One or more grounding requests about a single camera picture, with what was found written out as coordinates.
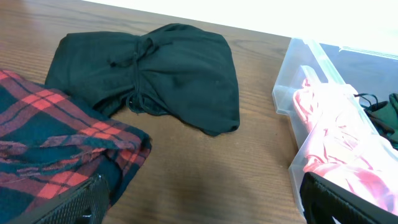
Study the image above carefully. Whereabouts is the red navy plaid shirt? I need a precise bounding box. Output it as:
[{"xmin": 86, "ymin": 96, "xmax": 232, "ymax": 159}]
[{"xmin": 1, "ymin": 70, "xmax": 152, "ymax": 223}]

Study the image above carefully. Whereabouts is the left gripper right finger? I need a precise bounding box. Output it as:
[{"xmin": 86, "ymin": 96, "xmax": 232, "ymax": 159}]
[{"xmin": 300, "ymin": 172, "xmax": 397, "ymax": 224}]

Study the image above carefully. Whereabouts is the dark green drawstring garment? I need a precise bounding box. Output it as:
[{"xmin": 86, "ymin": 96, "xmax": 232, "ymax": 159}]
[{"xmin": 354, "ymin": 93, "xmax": 398, "ymax": 150}]

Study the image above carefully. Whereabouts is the pink coral garment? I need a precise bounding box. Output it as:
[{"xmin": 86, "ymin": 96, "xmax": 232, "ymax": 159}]
[{"xmin": 293, "ymin": 79, "xmax": 397, "ymax": 214}]

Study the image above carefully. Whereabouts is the clear plastic storage container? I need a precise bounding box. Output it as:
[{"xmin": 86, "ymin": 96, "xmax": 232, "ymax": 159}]
[{"xmin": 272, "ymin": 39, "xmax": 397, "ymax": 214}]

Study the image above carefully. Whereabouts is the black drawstring garment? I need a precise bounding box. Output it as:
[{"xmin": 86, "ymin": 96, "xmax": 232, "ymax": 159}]
[{"xmin": 45, "ymin": 24, "xmax": 240, "ymax": 136}]

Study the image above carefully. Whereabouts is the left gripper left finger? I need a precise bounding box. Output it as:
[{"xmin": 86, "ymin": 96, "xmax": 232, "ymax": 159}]
[{"xmin": 7, "ymin": 175, "xmax": 109, "ymax": 224}]

